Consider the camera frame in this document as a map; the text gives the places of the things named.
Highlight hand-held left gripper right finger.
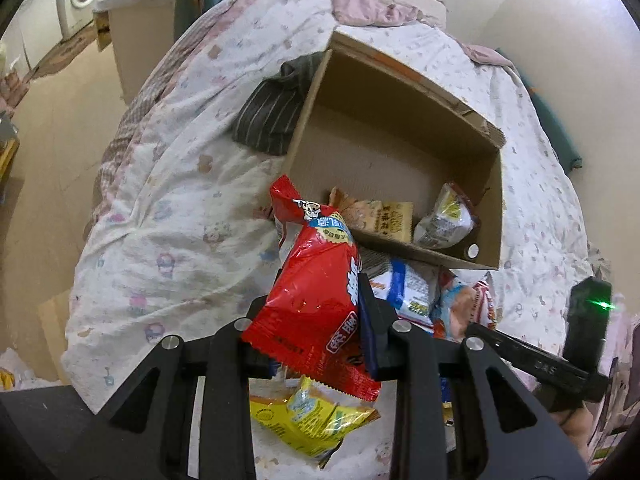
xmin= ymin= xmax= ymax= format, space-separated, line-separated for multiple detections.
xmin=356 ymin=272 xmax=588 ymax=480

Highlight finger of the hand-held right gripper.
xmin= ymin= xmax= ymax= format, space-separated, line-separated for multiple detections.
xmin=466 ymin=322 xmax=566 ymax=376

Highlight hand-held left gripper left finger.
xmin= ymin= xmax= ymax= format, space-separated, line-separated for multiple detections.
xmin=50 ymin=270 xmax=283 ymax=480

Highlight blue white snack packet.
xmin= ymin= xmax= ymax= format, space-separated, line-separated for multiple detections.
xmin=372 ymin=259 xmax=443 ymax=326

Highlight brown cardboard box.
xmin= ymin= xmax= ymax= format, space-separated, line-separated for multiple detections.
xmin=282 ymin=27 xmax=506 ymax=271

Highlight person's right hand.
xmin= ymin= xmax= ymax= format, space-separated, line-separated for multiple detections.
xmin=557 ymin=402 xmax=603 ymax=466

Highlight red white snack packet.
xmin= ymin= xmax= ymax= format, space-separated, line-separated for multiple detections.
xmin=472 ymin=280 xmax=498 ymax=331

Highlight light blue orange snack packet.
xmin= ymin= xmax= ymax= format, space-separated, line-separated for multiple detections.
xmin=432 ymin=270 xmax=481 ymax=341

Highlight tan snack packet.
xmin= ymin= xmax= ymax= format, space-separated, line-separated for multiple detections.
xmin=380 ymin=201 xmax=415 ymax=243

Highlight orange patterned snack packet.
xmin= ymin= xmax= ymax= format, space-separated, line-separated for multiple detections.
xmin=327 ymin=187 xmax=386 ymax=235

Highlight silver yellow snack packet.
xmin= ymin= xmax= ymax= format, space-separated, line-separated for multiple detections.
xmin=412 ymin=182 xmax=481 ymax=251

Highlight white printed quilt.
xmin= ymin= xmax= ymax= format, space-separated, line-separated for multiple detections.
xmin=60 ymin=0 xmax=621 ymax=480

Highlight teal cushion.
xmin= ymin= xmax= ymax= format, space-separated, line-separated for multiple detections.
xmin=530 ymin=77 xmax=583 ymax=171

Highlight dark striped cloth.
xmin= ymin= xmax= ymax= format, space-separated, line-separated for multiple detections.
xmin=232 ymin=52 xmax=326 ymax=156

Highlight pink blanket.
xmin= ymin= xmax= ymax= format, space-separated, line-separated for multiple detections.
xmin=315 ymin=0 xmax=516 ymax=68

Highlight white cabinet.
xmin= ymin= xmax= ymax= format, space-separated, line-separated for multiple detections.
xmin=95 ymin=0 xmax=178 ymax=103

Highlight brown floor mat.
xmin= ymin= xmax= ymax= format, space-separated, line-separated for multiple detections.
xmin=30 ymin=25 xmax=101 ymax=78

